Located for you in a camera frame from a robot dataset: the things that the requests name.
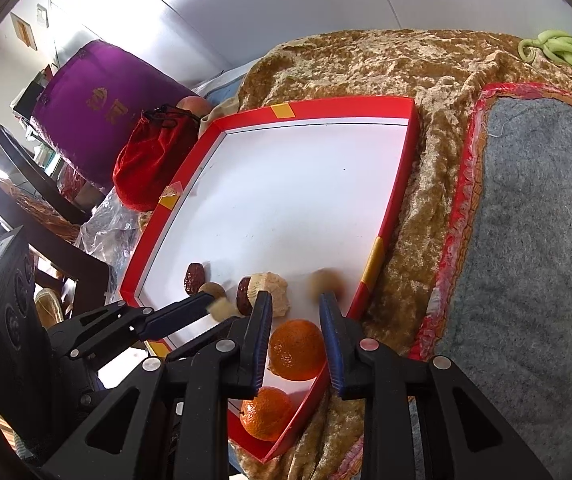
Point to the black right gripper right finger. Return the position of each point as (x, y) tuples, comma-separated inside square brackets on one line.
[(422, 419)]

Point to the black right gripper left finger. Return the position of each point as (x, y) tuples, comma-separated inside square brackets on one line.
[(168, 418)]

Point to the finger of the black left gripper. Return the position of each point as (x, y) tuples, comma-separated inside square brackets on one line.
[(106, 332)]

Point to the small orange mandarin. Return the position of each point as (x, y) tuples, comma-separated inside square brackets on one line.
[(267, 415)]

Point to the dark red jujube date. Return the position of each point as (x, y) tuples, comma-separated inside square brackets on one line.
[(194, 278)]

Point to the brown longan fruit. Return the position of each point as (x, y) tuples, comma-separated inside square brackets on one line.
[(213, 289), (325, 280)]

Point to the pale sugarcane chunk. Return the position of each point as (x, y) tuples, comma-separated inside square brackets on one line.
[(275, 285), (221, 309)]

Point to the large orange mandarin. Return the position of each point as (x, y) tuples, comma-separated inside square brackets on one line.
[(297, 351)]

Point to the dark wooden chair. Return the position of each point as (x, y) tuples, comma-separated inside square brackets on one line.
[(91, 275)]

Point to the clear plastic bag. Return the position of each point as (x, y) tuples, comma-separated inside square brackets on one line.
[(111, 235)]

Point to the grey felt mat red trim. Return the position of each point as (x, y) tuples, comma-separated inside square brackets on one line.
[(501, 307)]

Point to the red white shallow box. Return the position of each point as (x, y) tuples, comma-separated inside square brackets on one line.
[(289, 189)]

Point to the purple gift bag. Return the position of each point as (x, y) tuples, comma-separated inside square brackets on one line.
[(91, 105)]

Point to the peach fruit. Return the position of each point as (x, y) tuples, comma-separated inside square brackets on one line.
[(195, 105)]

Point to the golden brown velvet cloth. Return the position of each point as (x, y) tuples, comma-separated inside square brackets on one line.
[(444, 72)]

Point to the green leafy vegetable bunch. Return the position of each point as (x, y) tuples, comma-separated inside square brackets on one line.
[(555, 45)]

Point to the red velvet drawstring pouch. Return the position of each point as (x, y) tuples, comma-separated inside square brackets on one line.
[(156, 148)]

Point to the wall plaque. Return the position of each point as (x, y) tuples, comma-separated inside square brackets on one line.
[(23, 31)]

